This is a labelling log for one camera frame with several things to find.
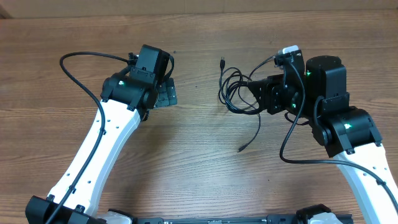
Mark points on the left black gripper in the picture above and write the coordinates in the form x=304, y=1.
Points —
x=168, y=93

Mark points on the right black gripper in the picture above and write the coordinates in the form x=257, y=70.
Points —
x=272, y=93

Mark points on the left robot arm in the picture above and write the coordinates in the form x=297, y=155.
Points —
x=125, y=101

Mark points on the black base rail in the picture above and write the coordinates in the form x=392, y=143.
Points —
x=224, y=220

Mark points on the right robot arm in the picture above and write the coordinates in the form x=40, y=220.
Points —
x=316, y=89

